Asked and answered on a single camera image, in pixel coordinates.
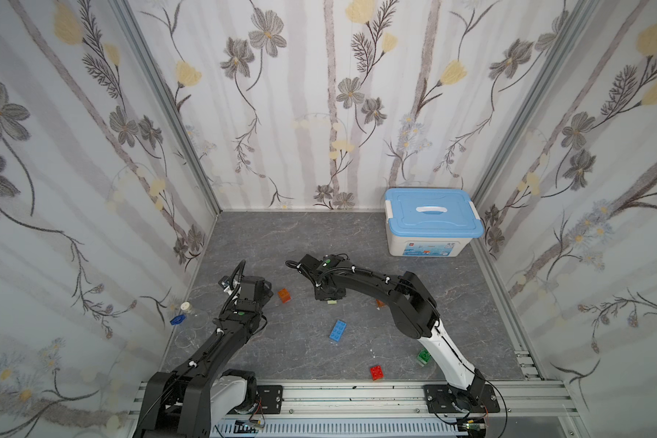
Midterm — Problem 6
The brown-orange lego brick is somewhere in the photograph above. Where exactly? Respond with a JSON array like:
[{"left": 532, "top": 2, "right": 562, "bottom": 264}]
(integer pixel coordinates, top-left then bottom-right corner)
[{"left": 277, "top": 288, "right": 291, "bottom": 303}]

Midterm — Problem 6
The light blue long lego brick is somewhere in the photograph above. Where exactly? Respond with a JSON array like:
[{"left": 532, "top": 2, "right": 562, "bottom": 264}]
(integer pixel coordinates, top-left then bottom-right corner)
[{"left": 328, "top": 320, "right": 347, "bottom": 342}]

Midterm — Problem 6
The red lego brick front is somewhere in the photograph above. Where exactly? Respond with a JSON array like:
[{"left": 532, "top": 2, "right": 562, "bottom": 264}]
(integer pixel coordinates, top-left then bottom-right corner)
[{"left": 370, "top": 365, "right": 384, "bottom": 381}]

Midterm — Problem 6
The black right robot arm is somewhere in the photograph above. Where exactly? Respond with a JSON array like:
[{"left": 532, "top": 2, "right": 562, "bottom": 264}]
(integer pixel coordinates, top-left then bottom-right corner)
[{"left": 286, "top": 255, "right": 504, "bottom": 414}]

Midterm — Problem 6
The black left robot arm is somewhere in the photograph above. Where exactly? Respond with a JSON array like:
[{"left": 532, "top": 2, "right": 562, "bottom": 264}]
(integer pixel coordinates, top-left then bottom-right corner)
[{"left": 133, "top": 260, "right": 273, "bottom": 437}]

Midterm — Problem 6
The clear bottle white cap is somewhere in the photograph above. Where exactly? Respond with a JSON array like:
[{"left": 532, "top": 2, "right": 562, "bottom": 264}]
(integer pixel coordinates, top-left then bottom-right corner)
[{"left": 180, "top": 301, "right": 209, "bottom": 330}]

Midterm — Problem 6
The clear bottle blue cap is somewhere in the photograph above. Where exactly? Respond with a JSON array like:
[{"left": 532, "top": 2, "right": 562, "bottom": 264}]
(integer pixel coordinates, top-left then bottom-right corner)
[{"left": 170, "top": 313, "right": 197, "bottom": 350}]

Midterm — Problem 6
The blue lid storage box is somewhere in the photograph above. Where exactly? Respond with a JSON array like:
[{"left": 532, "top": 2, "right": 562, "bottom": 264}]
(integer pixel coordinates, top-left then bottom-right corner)
[{"left": 384, "top": 187, "right": 485, "bottom": 257}]

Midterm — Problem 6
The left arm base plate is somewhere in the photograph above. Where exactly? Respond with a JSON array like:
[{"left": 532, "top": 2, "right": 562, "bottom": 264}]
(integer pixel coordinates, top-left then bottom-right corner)
[{"left": 228, "top": 385, "right": 284, "bottom": 415}]

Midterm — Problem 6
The white perforated cable tray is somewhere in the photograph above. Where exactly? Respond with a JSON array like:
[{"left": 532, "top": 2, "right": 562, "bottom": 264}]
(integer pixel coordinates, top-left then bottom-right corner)
[{"left": 210, "top": 418, "right": 468, "bottom": 437}]

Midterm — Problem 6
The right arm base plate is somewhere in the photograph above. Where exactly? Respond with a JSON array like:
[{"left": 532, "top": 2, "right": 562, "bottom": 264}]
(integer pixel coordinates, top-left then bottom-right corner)
[{"left": 423, "top": 383, "right": 501, "bottom": 415}]

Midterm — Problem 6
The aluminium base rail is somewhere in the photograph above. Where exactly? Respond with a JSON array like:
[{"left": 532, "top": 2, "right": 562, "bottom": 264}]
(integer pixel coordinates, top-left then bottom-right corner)
[{"left": 125, "top": 380, "right": 576, "bottom": 423}]

